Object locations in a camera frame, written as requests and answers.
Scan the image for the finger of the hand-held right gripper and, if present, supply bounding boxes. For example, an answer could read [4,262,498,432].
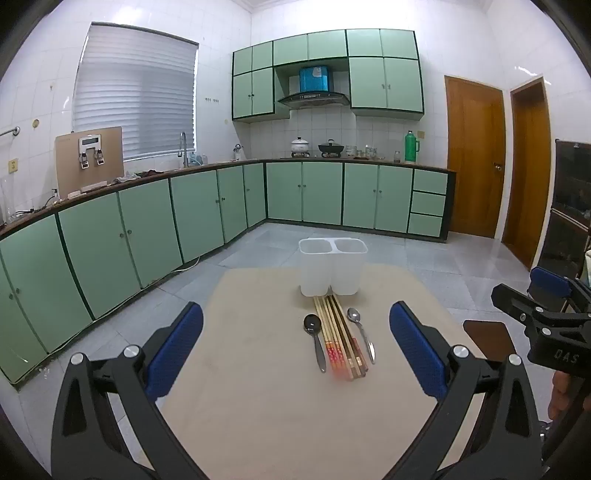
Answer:
[529,266,591,315]
[491,283,550,334]

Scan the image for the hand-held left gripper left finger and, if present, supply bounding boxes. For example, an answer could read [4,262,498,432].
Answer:
[50,302,218,480]

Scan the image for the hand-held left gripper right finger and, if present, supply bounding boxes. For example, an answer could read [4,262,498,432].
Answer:
[389,302,543,480]

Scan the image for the silver metal spoon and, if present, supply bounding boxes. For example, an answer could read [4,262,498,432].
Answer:
[347,307,376,365]

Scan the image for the plain bamboo chopstick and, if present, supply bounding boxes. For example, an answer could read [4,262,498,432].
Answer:
[328,297,358,380]

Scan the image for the dark-bowl metal spoon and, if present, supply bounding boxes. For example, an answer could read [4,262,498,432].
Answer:
[303,314,328,374]

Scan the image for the white two-compartment utensil holder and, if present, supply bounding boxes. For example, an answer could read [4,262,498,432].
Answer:
[298,237,369,297]

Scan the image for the person's right hand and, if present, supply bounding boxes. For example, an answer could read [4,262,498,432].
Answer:
[549,370,573,422]

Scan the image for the brown chair seat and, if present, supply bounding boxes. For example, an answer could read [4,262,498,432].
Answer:
[462,319,514,366]

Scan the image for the dark glass cabinet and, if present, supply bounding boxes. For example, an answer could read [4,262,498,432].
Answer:
[537,138,591,283]

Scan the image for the wooden door in recess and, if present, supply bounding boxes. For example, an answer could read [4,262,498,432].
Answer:
[501,77,553,271]

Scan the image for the green base kitchen cabinets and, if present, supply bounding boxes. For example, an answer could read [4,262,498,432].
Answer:
[0,159,457,386]

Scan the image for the wooden door with knob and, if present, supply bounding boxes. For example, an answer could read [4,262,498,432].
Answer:
[444,75,507,239]

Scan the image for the green thermos flask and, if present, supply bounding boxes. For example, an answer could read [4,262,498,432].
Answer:
[404,130,421,164]

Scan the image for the group of glass jars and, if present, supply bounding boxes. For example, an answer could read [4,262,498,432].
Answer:
[346,144,402,163]

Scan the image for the white device with clamps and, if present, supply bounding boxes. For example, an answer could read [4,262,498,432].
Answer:
[77,133,106,168]

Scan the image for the white window blind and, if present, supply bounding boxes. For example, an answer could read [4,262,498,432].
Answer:
[72,23,199,162]

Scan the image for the black range hood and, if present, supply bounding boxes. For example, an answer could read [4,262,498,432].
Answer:
[277,91,350,110]

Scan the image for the blue hood chimney cover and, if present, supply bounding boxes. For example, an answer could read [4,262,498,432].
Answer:
[298,65,330,93]

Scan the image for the green wall kitchen cabinets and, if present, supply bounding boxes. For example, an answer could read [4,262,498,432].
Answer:
[231,28,425,123]

